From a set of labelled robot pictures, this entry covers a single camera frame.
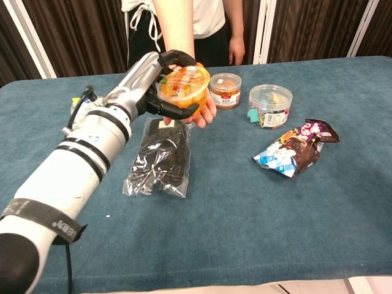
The blue velvet table cloth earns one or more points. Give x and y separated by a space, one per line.
232 199

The dark brown curtain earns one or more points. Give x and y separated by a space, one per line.
79 33

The person's hanging bare hand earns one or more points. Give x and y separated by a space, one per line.
236 50

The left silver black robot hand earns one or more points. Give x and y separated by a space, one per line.
139 78

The person's bare hand under cup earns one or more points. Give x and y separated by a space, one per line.
203 114

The brown and blue snack bag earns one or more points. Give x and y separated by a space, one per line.
298 147

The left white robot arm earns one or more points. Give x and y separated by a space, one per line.
73 153

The clear round jar of candies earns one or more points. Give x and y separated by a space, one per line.
269 105

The round jar with orange label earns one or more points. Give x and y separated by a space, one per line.
225 90

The small clear packet yellow label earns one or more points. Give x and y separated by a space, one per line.
80 105

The person's bare forearm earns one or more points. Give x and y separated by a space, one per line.
177 24

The person's white shirt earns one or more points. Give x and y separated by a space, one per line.
203 15

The white metal frame post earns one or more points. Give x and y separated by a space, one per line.
29 36
363 27
261 30

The orange fruit jelly cup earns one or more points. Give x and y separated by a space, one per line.
183 88

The clear bag of dark snacks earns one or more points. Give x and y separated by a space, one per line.
162 156

